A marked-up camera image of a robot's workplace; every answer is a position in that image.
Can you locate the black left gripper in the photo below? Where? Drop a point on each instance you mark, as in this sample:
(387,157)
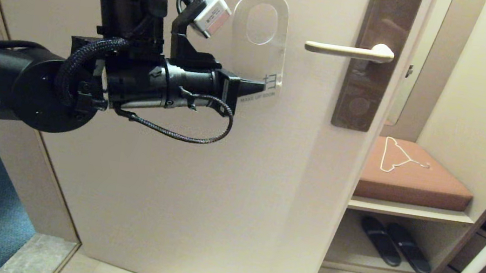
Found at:
(193,85)

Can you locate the blue do-not-disturb door hanger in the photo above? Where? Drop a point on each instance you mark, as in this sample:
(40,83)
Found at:
(257,63)

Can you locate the beige room door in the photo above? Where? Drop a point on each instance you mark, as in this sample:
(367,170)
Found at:
(167,216)

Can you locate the brown metal lock plate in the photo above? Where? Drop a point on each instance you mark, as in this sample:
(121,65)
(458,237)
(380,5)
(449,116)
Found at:
(371,92)

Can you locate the brown seat cushion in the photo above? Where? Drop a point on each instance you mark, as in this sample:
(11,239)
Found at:
(414,187)

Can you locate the black slipper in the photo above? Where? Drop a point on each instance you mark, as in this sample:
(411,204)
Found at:
(409,249)
(381,241)

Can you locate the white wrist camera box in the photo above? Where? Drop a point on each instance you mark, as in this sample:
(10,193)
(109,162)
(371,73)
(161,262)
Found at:
(214,15)

